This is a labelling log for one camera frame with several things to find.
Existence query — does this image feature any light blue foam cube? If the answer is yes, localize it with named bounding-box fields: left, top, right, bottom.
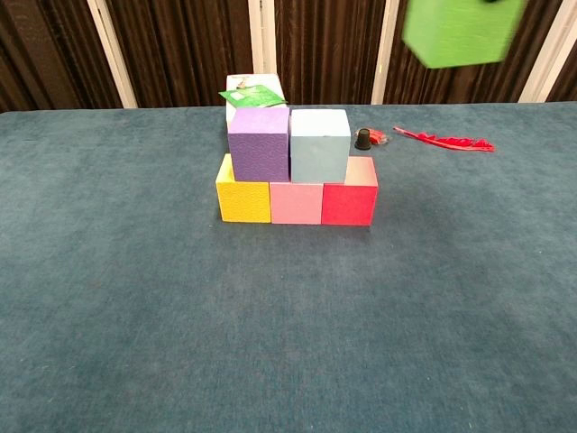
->
left=288, top=107, right=352, bottom=184

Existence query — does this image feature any green foam cube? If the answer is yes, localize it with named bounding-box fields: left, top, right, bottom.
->
left=402, top=0, right=528, bottom=69

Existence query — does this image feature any purple foam cube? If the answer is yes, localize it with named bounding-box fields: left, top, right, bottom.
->
left=227, top=106, right=290, bottom=183

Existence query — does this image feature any yellow foam cube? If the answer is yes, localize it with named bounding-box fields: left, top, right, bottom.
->
left=215, top=152, right=273, bottom=225

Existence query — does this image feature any white cardboard box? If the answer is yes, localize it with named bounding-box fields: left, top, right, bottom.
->
left=224, top=73, right=284, bottom=124

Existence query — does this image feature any pink foam cube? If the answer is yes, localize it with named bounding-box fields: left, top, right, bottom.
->
left=269, top=181, right=325, bottom=226

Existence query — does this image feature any green sachet packet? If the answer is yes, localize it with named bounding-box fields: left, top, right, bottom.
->
left=217, top=84, right=286, bottom=109

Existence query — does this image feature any teal felt table cover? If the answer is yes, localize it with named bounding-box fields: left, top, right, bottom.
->
left=0, top=101, right=577, bottom=433

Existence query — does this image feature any white metal frame post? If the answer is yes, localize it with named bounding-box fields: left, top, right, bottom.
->
left=86, top=0, right=139, bottom=109
left=517, top=0, right=577, bottom=104
left=371, top=0, right=400, bottom=106
left=248, top=0, right=278, bottom=76

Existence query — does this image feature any red foam cube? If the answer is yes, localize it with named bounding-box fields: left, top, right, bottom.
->
left=320, top=155, right=379, bottom=226

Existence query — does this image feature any red feather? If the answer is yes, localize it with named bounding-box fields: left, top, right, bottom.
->
left=392, top=125, right=497, bottom=153

